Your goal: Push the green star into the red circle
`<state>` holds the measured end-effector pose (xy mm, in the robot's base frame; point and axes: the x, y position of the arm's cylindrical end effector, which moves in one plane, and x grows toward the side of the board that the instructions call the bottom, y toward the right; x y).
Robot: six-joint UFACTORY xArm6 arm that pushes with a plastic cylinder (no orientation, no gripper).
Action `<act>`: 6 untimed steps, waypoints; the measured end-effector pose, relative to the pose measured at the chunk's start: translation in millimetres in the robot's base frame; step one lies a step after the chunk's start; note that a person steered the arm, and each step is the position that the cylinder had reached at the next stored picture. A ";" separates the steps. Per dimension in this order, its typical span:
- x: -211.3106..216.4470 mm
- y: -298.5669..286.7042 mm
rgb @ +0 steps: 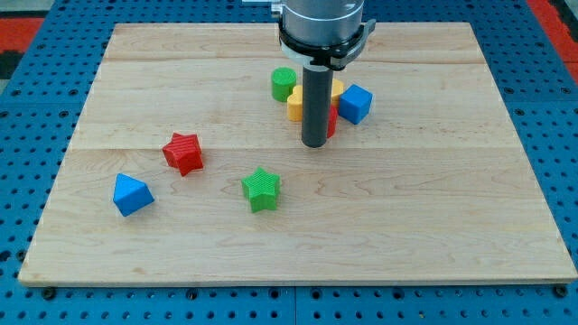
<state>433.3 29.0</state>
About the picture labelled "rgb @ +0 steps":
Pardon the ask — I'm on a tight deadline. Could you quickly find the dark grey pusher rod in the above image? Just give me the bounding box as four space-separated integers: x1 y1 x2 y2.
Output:
302 68 333 148

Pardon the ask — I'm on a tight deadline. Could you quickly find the green star block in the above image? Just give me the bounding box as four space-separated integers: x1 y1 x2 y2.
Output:
241 167 281 213

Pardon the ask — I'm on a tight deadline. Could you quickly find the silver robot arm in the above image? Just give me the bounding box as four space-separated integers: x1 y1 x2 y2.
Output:
242 0 376 148

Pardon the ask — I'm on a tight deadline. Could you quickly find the red circle block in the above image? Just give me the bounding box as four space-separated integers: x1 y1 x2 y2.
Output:
327 105 339 138

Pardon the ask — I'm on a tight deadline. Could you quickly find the red star block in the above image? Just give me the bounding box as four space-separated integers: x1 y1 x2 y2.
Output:
163 133 204 176

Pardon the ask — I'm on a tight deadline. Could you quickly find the yellow heart block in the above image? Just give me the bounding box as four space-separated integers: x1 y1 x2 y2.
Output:
286 79 345 122

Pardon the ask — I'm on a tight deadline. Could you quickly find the green cylinder block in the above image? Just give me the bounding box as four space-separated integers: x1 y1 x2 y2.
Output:
270 67 297 102

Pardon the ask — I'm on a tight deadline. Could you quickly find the blue cube block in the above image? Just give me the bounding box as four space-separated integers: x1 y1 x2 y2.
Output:
339 84 373 125

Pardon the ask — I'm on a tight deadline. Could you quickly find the wooden board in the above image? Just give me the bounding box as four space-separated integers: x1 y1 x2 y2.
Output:
19 23 577 287

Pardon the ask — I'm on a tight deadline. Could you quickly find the blue triangle block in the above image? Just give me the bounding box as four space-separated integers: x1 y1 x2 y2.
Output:
113 173 154 217

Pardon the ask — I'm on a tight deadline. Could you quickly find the black clamp ring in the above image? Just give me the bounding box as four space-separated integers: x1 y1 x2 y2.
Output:
277 18 377 72

